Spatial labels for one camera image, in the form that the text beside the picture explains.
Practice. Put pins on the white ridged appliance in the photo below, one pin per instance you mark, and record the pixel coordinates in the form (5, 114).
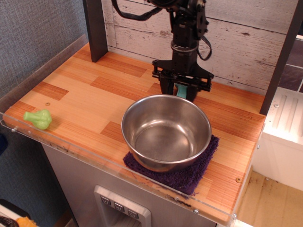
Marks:
(279, 153)

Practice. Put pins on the purple cloth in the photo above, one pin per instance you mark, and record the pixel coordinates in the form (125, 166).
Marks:
(185, 180)

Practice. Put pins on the stainless steel pot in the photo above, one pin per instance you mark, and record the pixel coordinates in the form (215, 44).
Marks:
(165, 133)

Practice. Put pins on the orange object bottom left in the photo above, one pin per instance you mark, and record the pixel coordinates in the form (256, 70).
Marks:
(26, 222)

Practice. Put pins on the grey toy kitchen cabinet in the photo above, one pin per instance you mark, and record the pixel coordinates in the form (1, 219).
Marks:
(78, 180)

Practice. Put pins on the dark left shelf post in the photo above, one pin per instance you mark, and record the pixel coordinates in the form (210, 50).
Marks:
(95, 28)

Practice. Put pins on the silver button panel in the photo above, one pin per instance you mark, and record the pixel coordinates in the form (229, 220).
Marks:
(118, 211)

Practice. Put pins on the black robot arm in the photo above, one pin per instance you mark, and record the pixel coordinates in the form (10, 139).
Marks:
(188, 26)

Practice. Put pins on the green toy broccoli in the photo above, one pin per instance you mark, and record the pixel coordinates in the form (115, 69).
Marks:
(41, 119)

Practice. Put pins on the dark shelf post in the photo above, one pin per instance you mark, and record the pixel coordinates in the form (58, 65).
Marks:
(283, 57)
(95, 28)

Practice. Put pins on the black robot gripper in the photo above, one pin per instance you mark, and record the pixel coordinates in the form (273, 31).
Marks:
(182, 69)

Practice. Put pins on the dark right shelf post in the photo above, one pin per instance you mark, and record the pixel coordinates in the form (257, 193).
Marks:
(283, 57)

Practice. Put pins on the teal dish brush white bristles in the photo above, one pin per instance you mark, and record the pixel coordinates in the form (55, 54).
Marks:
(181, 90)

